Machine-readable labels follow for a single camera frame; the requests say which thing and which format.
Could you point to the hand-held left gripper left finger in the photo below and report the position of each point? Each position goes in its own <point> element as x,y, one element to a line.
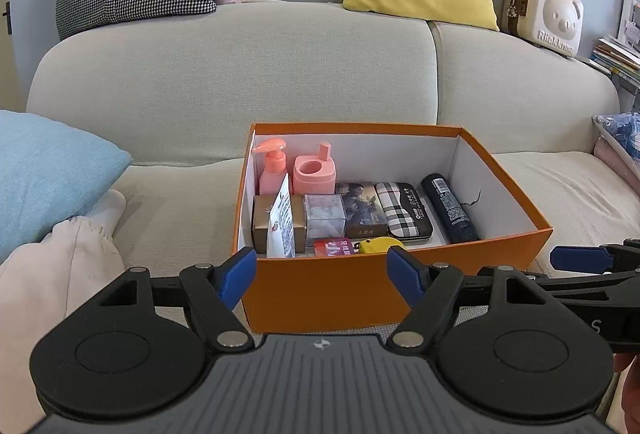
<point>237,274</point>

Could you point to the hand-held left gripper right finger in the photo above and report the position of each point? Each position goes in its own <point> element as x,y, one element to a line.
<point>405,276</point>

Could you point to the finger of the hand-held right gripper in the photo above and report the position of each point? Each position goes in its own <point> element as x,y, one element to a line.
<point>485,271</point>
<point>580,256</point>

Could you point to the yellow tape measure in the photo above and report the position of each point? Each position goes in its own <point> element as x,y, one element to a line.
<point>375,246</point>

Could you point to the plaid tin case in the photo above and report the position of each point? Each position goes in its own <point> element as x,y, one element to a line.
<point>402,214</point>

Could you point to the gold cardboard box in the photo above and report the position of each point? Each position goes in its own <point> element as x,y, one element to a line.
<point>259,214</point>

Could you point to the white printed packet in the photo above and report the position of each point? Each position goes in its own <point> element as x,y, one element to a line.
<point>280,224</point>

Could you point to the black labelled bottle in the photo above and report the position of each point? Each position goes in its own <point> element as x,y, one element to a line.
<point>450,209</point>

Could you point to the picture printed card box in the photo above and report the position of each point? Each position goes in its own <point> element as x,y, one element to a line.
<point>362,214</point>

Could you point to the red blue card packet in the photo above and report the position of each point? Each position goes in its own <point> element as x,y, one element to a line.
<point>335,247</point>

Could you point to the orange cardboard box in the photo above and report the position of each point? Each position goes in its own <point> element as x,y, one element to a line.
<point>325,289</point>

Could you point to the clear plastic box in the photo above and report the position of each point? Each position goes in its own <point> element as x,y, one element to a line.
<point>325,216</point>

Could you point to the pink pump bottle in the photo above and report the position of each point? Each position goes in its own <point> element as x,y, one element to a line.
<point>272,174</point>

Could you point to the pink cup with lid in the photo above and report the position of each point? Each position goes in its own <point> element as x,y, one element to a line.
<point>312,181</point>

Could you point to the person's right hand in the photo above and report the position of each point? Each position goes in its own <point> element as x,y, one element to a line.
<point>631,394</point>

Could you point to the blue plastic bag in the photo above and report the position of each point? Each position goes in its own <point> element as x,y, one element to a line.
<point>622,131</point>

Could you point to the white sock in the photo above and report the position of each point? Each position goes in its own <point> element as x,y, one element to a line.
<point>107,209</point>

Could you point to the person's leg in pink pants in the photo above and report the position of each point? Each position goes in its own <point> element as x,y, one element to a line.
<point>50,304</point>

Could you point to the stack of books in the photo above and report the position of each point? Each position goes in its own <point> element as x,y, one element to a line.
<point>617,58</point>

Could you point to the beige fabric sofa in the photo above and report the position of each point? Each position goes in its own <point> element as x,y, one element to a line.
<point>175,78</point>

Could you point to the light blue pillow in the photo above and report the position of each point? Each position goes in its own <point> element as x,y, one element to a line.
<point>50,174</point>

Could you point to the cream bear suitcase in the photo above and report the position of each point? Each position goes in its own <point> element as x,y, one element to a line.
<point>550,18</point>

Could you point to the white printed card stand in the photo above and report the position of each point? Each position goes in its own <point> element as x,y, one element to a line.
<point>631,18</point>

